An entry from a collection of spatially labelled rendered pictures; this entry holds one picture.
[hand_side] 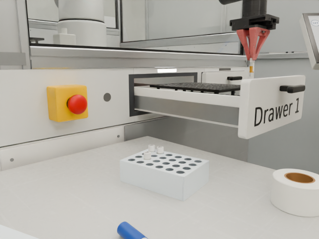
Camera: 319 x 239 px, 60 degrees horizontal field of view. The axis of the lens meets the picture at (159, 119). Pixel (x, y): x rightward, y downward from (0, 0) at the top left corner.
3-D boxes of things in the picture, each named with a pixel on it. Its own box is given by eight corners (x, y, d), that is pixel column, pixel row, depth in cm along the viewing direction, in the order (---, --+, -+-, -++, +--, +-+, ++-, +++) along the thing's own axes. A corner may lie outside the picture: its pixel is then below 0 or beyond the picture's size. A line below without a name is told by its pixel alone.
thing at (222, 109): (292, 113, 71) (294, 88, 69) (241, 129, 53) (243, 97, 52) (175, 99, 98) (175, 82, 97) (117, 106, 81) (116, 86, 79)
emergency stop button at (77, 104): (89, 113, 57) (88, 94, 56) (71, 115, 54) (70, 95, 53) (81, 111, 59) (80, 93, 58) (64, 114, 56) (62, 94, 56)
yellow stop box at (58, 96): (90, 118, 60) (89, 85, 59) (59, 123, 55) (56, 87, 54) (79, 115, 64) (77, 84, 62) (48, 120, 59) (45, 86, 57)
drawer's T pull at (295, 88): (305, 91, 59) (305, 84, 59) (292, 93, 54) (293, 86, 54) (288, 90, 62) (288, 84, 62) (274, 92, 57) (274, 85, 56)
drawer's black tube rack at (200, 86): (255, 109, 73) (257, 85, 72) (218, 118, 61) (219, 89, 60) (190, 102, 89) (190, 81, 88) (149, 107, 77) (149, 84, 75)
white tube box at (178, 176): (208, 181, 47) (209, 160, 46) (183, 201, 40) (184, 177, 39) (149, 166, 54) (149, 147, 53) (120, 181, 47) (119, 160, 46)
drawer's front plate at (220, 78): (246, 97, 115) (248, 71, 113) (204, 105, 95) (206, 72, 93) (242, 97, 116) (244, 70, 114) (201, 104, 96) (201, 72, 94)
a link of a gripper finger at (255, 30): (255, 59, 65) (257, 17, 64) (229, 60, 71) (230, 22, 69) (268, 60, 70) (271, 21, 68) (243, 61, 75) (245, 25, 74)
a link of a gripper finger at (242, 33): (260, 59, 64) (263, 16, 63) (234, 60, 69) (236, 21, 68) (274, 59, 69) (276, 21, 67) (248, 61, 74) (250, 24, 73)
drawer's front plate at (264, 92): (301, 118, 71) (305, 75, 69) (246, 140, 51) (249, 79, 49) (294, 117, 72) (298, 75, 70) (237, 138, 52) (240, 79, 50)
